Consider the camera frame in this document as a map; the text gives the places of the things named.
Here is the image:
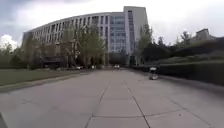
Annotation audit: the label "dark evergreen trees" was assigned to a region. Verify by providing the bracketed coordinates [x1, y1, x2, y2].
[135, 23, 174, 65]

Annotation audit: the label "row of parked cars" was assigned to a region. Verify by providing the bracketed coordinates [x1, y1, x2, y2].
[54, 63, 122, 71]

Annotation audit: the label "large curved grey building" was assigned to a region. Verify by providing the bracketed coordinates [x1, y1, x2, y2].
[21, 5, 149, 66]

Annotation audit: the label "grey concrete slab road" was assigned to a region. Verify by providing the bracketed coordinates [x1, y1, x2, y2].
[0, 68, 224, 128]

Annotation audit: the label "small wheeled robot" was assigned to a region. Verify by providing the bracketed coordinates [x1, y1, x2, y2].
[148, 66, 160, 81]

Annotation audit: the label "row of trees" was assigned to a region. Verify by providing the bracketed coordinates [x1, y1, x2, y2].
[0, 23, 108, 70]

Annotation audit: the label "grass lawn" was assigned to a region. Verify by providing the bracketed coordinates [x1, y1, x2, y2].
[0, 68, 84, 87]

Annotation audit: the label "grassy slope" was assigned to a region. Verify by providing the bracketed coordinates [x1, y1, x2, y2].
[146, 38, 224, 66]

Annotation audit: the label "small grey building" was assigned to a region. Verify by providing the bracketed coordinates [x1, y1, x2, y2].
[195, 28, 216, 42]

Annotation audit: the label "dark trimmed hedge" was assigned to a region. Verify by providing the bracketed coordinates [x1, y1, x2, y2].
[132, 59, 224, 86]

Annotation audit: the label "grey kerb strip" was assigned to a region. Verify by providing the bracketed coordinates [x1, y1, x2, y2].
[0, 71, 91, 94]

